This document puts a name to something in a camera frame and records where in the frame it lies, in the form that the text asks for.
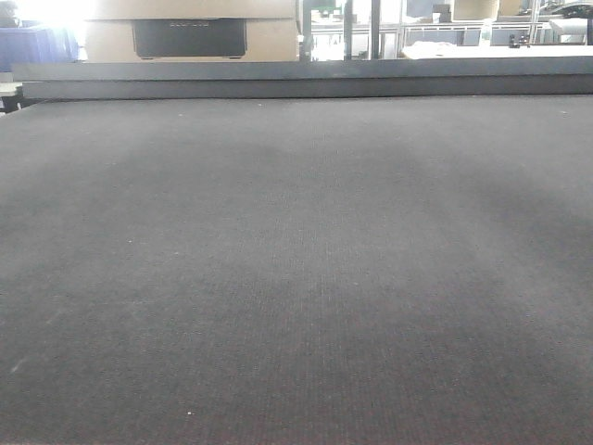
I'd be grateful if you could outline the black conveyor end frame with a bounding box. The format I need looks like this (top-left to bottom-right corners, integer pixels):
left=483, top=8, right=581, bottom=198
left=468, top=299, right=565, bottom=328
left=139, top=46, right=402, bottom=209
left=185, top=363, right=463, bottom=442
left=12, top=56, right=592, bottom=101

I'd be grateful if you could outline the large cardboard box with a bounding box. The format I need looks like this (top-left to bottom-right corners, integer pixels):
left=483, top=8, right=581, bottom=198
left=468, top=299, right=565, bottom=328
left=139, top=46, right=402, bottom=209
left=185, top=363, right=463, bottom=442
left=84, top=0, right=302, bottom=63

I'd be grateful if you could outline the black conveyor belt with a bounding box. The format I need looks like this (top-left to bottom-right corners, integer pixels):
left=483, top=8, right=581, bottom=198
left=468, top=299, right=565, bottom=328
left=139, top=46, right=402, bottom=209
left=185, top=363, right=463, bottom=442
left=1, top=95, right=592, bottom=444

